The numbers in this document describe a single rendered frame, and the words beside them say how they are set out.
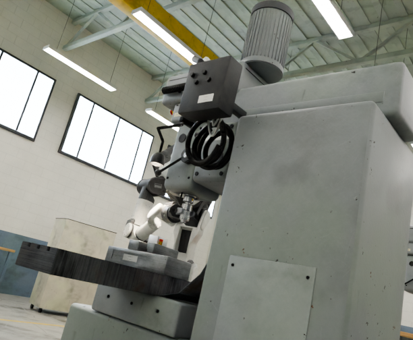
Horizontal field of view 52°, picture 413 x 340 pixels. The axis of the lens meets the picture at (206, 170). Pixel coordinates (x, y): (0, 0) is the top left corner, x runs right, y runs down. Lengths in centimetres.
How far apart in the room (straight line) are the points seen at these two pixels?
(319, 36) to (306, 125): 773
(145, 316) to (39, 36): 911
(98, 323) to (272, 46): 137
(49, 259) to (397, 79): 122
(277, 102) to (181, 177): 52
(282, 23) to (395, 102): 75
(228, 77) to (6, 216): 842
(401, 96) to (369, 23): 725
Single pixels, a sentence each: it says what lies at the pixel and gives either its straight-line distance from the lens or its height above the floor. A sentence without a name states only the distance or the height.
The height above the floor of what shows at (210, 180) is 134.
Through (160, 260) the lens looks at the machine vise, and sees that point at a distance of 165.
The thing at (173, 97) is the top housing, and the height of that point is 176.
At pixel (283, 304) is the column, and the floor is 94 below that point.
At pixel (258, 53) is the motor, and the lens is 190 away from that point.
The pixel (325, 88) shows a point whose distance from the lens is 159.
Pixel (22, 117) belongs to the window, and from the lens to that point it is 976.
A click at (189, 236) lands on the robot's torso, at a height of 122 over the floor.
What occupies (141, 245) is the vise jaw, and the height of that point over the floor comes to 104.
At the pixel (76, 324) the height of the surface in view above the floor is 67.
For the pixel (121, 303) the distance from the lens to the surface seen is 180.
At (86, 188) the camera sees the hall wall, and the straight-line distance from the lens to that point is 1051.
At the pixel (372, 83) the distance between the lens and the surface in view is 152.
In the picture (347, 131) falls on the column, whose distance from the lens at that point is 133.
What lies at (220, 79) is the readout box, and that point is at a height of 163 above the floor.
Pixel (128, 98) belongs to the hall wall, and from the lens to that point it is 1143.
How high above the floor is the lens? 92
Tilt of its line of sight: 16 degrees up
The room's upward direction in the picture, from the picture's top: 13 degrees clockwise
